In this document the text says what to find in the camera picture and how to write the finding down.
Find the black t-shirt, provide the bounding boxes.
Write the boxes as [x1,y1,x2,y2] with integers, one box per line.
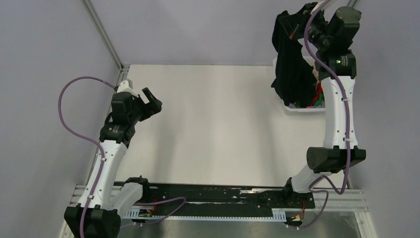
[271,10,317,108]

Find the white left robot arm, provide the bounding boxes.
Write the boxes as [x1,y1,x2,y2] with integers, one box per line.
[64,88,162,238]

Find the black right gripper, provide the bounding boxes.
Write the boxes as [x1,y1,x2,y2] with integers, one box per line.
[278,2,331,50]

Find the green t-shirt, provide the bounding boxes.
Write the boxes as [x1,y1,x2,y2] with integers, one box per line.
[295,93,324,108]

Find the aluminium frame rail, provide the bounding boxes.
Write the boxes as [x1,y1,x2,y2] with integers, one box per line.
[81,0,130,82]

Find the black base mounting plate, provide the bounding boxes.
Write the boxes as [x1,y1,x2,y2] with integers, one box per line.
[138,183,315,216]

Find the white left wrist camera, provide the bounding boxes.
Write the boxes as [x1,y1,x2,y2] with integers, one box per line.
[116,79,139,98]

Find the red t-shirt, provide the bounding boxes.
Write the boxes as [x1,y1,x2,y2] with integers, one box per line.
[308,83,324,107]

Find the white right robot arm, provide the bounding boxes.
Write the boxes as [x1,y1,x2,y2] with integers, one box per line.
[281,0,366,207]

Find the white slotted cable duct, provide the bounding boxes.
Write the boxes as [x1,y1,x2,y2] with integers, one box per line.
[122,208,287,222]

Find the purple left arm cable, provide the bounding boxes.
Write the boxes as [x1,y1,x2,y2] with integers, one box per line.
[58,76,117,238]

